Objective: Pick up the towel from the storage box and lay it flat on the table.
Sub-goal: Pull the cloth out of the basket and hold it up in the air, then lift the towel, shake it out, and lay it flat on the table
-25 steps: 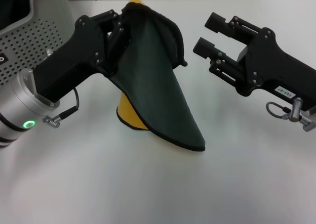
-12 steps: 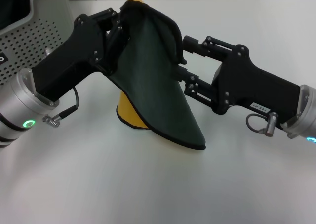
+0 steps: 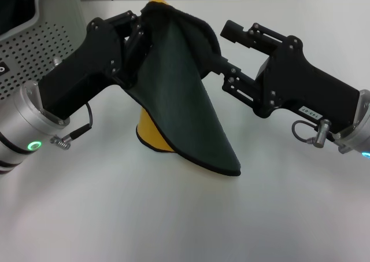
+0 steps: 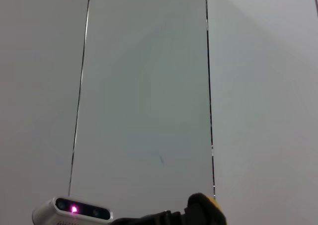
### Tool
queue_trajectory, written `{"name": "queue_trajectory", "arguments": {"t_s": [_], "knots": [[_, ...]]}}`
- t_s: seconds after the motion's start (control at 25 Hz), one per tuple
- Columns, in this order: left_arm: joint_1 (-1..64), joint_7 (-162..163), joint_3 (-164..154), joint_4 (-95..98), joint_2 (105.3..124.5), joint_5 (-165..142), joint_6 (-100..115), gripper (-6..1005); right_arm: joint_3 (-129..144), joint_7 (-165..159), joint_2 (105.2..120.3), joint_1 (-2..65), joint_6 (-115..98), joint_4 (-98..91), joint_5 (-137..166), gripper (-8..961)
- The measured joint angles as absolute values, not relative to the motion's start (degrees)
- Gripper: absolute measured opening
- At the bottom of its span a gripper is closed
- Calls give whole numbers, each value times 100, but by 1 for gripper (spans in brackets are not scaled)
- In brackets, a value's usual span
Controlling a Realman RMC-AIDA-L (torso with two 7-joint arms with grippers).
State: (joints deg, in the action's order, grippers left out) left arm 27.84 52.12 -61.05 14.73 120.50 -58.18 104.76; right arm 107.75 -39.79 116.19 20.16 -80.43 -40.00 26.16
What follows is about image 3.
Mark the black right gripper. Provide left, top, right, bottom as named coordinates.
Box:
left=214, top=20, right=361, bottom=133

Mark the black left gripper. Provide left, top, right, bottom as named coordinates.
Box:
left=38, top=10, right=153, bottom=120

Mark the green yellow towel black edge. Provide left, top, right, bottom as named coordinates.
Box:
left=121, top=0, right=242, bottom=178

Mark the grey perforated storage box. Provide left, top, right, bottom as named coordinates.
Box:
left=0, top=0, right=87, bottom=101

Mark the white numbered sticker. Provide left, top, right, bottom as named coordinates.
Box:
left=297, top=105, right=323, bottom=120

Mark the black cable with spring plug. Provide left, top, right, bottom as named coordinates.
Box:
left=50, top=102, right=94, bottom=150

